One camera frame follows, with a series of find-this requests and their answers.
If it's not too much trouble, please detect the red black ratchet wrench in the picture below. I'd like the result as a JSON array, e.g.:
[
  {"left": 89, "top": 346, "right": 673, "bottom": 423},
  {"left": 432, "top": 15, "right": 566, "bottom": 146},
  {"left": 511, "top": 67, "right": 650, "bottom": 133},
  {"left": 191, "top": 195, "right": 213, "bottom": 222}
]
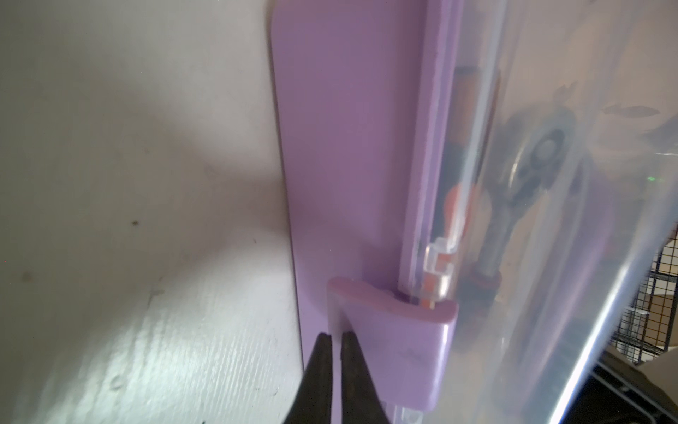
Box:
[{"left": 460, "top": 104, "right": 577, "bottom": 308}]

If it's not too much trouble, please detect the purple clear plastic tool box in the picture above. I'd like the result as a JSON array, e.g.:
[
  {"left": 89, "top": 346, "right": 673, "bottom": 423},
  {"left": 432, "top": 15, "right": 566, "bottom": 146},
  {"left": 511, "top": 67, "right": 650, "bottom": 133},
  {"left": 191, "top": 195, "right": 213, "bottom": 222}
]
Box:
[{"left": 270, "top": 1, "right": 677, "bottom": 423}]

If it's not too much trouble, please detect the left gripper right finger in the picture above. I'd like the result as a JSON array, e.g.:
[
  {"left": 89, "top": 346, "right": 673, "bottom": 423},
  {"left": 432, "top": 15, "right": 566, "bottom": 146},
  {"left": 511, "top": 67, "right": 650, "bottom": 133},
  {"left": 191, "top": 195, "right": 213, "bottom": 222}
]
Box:
[{"left": 340, "top": 331, "right": 390, "bottom": 424}]

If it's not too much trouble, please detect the right black wire basket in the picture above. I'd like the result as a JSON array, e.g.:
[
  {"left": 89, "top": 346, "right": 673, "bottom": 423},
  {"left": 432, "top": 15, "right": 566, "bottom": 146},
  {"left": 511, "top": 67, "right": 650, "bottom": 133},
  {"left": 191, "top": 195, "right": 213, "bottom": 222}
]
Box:
[{"left": 560, "top": 227, "right": 678, "bottom": 424}]

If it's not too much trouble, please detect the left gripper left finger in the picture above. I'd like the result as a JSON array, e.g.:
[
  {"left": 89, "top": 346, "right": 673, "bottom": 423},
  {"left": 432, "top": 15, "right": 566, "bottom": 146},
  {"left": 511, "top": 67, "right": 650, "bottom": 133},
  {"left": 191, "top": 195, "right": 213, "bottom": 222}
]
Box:
[{"left": 284, "top": 333, "right": 333, "bottom": 424}]

